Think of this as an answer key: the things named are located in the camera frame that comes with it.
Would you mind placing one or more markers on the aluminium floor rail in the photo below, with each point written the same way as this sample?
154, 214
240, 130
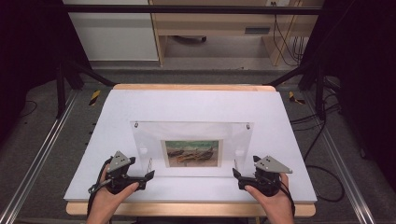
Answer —
37, 161
342, 161

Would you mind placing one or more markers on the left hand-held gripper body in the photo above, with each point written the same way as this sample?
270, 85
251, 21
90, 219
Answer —
119, 161

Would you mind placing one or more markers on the person's right hand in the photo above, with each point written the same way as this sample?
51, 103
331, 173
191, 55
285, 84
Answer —
278, 208

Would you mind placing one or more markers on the clear acrylic photo frame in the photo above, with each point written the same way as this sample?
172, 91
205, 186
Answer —
193, 130

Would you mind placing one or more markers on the black horizontal bar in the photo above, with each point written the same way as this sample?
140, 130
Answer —
186, 9

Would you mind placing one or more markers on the painting print with white border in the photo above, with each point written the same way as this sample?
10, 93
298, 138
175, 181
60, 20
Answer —
192, 153

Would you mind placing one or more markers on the black curtain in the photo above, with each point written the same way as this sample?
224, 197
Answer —
364, 77
28, 46

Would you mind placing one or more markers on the black metal stand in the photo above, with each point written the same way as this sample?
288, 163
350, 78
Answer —
60, 93
319, 93

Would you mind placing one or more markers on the light wooden desk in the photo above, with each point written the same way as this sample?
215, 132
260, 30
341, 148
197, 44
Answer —
211, 23

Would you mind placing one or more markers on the wooden table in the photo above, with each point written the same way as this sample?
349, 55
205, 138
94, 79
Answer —
186, 209

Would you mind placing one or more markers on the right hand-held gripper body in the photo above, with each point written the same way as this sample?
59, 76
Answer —
272, 165

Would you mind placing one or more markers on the white table mat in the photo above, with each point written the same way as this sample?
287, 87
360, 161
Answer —
186, 102

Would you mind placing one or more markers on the yellow clamp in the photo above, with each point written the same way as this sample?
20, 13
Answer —
94, 97
294, 99

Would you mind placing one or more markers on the white cabinet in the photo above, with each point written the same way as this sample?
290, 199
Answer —
115, 37

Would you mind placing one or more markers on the right yellow clamp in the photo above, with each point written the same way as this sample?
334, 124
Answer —
294, 99

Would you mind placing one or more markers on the left yellow clamp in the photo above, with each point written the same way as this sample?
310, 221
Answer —
94, 97

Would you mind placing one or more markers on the person's left hand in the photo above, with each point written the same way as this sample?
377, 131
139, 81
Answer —
104, 205

